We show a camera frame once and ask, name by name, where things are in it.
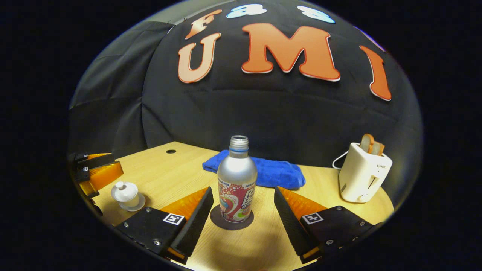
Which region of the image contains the silver water bottle red label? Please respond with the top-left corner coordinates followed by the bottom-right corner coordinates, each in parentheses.
top-left (217, 135), bottom-right (258, 222)

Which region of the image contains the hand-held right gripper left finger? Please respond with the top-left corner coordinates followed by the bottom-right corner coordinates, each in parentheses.
top-left (115, 186), bottom-right (214, 264)

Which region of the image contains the white toaster cable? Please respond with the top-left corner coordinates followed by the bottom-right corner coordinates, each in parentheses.
top-left (332, 151), bottom-right (351, 170)

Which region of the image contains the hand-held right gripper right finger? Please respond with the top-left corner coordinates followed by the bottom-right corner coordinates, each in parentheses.
top-left (274, 186), bottom-right (383, 264)

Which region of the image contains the white teacup lid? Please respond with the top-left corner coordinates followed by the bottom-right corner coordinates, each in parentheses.
top-left (111, 181), bottom-right (138, 202)

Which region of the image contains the white saucer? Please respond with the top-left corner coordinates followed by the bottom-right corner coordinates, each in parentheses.
top-left (119, 193), bottom-right (146, 212)

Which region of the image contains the blue towel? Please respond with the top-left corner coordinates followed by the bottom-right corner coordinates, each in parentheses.
top-left (202, 150), bottom-right (306, 190)

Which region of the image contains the white toaster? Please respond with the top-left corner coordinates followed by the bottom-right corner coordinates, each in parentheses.
top-left (338, 142), bottom-right (393, 204)

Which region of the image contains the dark round coaster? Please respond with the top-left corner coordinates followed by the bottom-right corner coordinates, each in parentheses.
top-left (210, 204), bottom-right (255, 230)

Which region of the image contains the white teacup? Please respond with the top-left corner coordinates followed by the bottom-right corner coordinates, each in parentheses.
top-left (120, 195), bottom-right (140, 209)

